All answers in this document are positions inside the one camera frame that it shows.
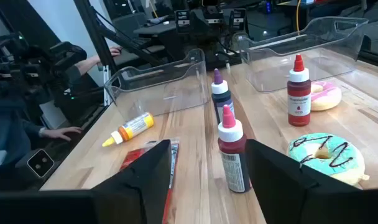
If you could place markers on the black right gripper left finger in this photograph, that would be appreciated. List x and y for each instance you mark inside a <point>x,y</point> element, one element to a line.
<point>139,186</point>

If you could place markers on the red cap dark red bottle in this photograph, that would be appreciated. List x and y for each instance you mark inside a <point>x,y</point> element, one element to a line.
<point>298,102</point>

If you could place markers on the black square device white rim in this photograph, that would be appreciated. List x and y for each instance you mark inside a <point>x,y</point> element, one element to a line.
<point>40,163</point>

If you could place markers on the purple cap squeeze bottle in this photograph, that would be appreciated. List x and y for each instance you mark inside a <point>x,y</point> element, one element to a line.
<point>221,96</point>

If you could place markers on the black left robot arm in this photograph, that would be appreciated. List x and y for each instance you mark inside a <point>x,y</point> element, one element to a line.
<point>220,53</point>

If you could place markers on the yellow squeeze bottle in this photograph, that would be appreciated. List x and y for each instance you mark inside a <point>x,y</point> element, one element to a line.
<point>134,126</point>

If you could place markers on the wide clear plastic bin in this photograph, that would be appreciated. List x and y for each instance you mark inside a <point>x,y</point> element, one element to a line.
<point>164,93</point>

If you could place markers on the black aluminium rig frame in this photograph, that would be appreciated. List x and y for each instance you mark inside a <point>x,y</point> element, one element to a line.
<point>92,31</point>

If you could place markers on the pink cap squeeze bottle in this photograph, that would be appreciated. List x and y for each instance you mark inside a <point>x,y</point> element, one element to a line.
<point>234,161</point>

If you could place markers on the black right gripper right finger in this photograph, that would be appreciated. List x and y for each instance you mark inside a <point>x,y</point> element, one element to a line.
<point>285,186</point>

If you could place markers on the dark desk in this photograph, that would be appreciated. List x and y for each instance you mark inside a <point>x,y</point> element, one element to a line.
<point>154,28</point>

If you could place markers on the black background robot arm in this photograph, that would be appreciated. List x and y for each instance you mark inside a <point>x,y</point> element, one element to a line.
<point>36,68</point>

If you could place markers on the person's forearm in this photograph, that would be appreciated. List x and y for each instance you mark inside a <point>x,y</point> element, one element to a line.
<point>92,63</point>

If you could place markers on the red packet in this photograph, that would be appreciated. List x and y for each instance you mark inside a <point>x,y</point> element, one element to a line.
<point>133,157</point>

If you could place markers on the grey office chair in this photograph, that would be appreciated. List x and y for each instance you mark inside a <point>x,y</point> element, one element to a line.
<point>130,23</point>

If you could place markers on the person's hand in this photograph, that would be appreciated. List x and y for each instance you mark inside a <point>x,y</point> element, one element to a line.
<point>116,51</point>
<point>61,133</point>

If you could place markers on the narrow clear plastic bin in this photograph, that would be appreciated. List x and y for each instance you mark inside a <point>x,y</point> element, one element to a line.
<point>316,68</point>

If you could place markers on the pink frosted toy donut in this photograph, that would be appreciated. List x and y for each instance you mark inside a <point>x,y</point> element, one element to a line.
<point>329,98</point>

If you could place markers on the person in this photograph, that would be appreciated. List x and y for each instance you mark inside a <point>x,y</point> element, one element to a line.
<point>8,130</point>

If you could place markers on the green frosted toy donut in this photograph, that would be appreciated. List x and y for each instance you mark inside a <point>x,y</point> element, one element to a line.
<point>341,161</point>

